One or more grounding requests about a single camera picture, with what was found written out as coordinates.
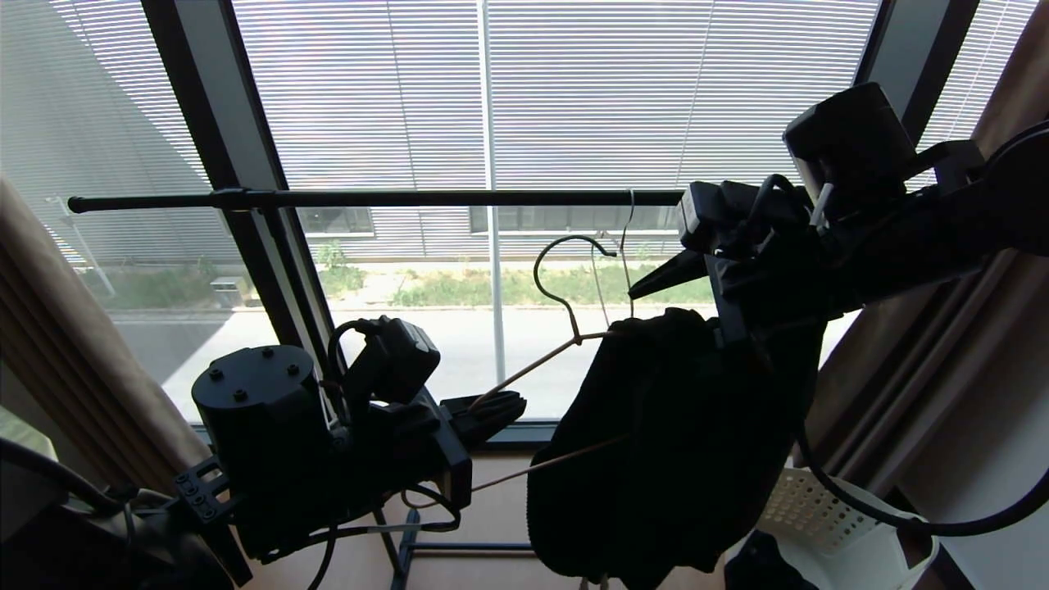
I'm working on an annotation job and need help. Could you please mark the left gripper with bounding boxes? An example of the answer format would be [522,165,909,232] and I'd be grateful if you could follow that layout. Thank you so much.
[352,392,476,511]

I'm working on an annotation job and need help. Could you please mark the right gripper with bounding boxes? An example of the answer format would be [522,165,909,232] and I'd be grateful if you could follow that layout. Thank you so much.
[627,238,829,349]

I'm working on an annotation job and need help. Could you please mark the pink clothes hanger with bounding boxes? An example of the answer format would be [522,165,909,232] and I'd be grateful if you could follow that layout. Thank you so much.
[590,190,637,329]
[402,234,636,511]

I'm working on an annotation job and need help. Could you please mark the black shorts with white cords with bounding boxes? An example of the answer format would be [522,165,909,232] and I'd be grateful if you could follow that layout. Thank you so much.
[527,307,827,590]

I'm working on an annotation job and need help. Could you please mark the black clothes rack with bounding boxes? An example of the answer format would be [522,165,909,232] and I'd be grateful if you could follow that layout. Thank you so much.
[67,187,685,590]

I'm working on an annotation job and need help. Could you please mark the white laundry basket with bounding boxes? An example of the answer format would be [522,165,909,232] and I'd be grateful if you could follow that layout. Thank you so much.
[725,467,941,590]

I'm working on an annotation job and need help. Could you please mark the brown curtain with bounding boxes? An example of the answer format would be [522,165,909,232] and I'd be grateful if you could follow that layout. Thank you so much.
[0,176,214,492]
[799,0,1049,492]

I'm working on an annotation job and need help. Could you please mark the black garment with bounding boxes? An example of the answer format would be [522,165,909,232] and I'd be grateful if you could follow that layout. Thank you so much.
[725,531,820,590]

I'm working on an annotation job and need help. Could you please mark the window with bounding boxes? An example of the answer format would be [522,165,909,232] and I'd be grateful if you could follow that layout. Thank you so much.
[0,0,1042,447]

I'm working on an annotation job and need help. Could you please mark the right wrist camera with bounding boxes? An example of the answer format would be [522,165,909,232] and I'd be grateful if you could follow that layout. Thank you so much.
[676,180,775,253]

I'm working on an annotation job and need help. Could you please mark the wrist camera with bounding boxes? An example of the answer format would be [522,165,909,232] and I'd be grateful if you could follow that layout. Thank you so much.
[676,180,775,253]
[328,316,443,408]

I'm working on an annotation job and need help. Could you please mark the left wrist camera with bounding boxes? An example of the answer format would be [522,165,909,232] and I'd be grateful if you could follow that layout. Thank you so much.
[328,316,443,408]

